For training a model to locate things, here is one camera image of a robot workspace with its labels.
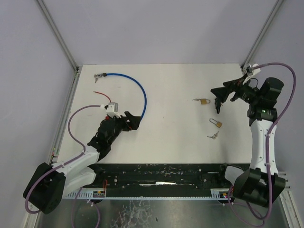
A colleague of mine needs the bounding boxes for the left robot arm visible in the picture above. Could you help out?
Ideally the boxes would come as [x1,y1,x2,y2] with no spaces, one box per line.
[23,111,142,214]

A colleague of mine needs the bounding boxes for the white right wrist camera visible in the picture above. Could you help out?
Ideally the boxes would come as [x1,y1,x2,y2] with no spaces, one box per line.
[243,64,261,84]

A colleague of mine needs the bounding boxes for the red cable padlock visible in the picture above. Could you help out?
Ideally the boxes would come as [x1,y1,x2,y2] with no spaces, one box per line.
[94,91,111,120]

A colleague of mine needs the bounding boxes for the black padlock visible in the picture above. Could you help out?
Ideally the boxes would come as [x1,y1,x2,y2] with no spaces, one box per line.
[214,97,221,114]

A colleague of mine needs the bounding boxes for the silver keys of long padlock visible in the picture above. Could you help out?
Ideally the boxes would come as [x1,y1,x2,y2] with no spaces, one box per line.
[208,133,218,140]

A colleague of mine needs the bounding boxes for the blue cable lock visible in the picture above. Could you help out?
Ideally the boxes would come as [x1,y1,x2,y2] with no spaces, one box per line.
[97,73,147,119]

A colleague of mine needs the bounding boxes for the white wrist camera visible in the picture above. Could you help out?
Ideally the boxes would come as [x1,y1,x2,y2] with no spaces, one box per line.
[243,64,261,84]
[100,102,121,119]

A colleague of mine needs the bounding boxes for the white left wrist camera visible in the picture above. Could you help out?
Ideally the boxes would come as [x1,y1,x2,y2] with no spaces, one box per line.
[100,102,121,119]

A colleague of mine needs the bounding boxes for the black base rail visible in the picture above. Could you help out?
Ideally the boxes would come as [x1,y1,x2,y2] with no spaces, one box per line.
[76,162,245,190]

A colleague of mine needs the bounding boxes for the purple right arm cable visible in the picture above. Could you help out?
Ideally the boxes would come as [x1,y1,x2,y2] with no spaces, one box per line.
[253,62,297,220]

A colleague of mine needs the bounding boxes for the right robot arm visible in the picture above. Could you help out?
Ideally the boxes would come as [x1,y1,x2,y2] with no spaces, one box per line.
[211,77,285,208]

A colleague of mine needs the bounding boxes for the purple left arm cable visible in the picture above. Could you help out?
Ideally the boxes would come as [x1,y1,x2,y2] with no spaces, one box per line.
[25,104,107,213]

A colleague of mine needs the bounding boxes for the long shackle brass padlock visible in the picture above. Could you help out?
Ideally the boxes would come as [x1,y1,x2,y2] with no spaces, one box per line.
[209,118,223,128]

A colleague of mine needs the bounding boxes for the left aluminium frame post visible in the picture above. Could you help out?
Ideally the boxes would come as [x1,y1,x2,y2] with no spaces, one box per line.
[35,0,80,72]

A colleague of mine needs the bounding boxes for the keys of blue cable lock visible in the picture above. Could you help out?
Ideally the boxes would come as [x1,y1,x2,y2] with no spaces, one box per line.
[94,75,99,84]

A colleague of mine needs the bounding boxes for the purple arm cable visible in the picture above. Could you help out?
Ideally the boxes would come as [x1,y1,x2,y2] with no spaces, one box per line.
[25,104,107,213]
[253,62,297,220]

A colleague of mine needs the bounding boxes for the small brass padlock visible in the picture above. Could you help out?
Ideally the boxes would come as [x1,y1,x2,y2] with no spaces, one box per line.
[200,98,211,105]

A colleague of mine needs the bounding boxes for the right aluminium frame post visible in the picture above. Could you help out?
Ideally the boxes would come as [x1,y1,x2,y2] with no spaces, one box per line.
[240,0,285,69]

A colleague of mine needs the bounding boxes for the aluminium frame post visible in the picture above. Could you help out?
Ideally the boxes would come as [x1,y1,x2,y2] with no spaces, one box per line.
[35,0,80,72]
[240,0,285,69]

